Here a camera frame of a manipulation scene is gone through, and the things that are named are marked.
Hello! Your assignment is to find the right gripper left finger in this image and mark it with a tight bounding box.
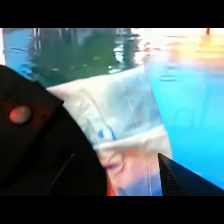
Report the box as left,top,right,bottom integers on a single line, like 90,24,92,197
46,153,81,197

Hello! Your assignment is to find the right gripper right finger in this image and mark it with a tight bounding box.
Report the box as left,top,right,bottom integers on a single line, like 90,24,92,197
157,152,224,197

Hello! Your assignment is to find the black garment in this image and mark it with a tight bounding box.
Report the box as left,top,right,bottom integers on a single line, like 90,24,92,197
0,64,109,197

